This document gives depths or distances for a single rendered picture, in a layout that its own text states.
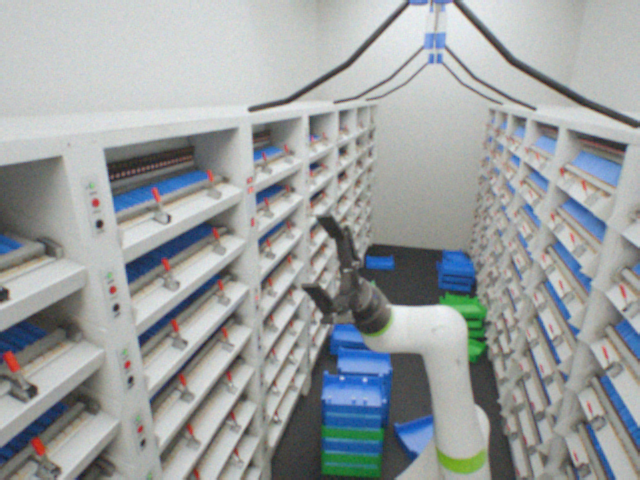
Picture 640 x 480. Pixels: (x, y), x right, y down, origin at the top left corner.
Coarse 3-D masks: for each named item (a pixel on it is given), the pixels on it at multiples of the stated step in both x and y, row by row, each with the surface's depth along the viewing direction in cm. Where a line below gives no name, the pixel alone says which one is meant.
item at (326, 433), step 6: (324, 426) 193; (324, 432) 194; (330, 432) 194; (336, 432) 193; (342, 432) 193; (348, 432) 193; (354, 432) 193; (360, 432) 192; (366, 432) 192; (372, 432) 192; (378, 432) 191; (336, 438) 195; (342, 438) 194; (348, 438) 194; (354, 438) 194; (360, 438) 194; (366, 438) 193; (372, 438) 193; (378, 438) 193
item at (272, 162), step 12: (264, 132) 193; (252, 144) 185; (264, 144) 198; (276, 144) 206; (288, 144) 204; (264, 156) 164; (276, 156) 187; (288, 156) 189; (300, 156) 205; (264, 168) 166; (276, 168) 177; (288, 168) 185; (264, 180) 160; (276, 180) 175
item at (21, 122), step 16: (96, 112) 155; (112, 112) 155; (128, 112) 155; (144, 112) 155; (160, 112) 155; (176, 112) 155; (192, 112) 155; (208, 112) 155; (0, 128) 83; (16, 128) 84; (256, 128) 194; (144, 144) 120; (160, 144) 127; (176, 144) 135; (112, 160) 108; (0, 224) 81
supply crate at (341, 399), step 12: (324, 384) 200; (336, 384) 207; (348, 384) 207; (360, 384) 207; (372, 384) 206; (324, 396) 188; (336, 396) 199; (348, 396) 199; (360, 396) 199; (372, 396) 199; (324, 408) 189; (336, 408) 188; (348, 408) 188; (360, 408) 187; (372, 408) 187; (384, 408) 186
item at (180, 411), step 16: (240, 320) 159; (240, 336) 155; (224, 352) 145; (208, 368) 136; (224, 368) 142; (192, 384) 128; (208, 384) 130; (176, 400) 122; (176, 416) 117; (160, 432) 111; (160, 448) 108
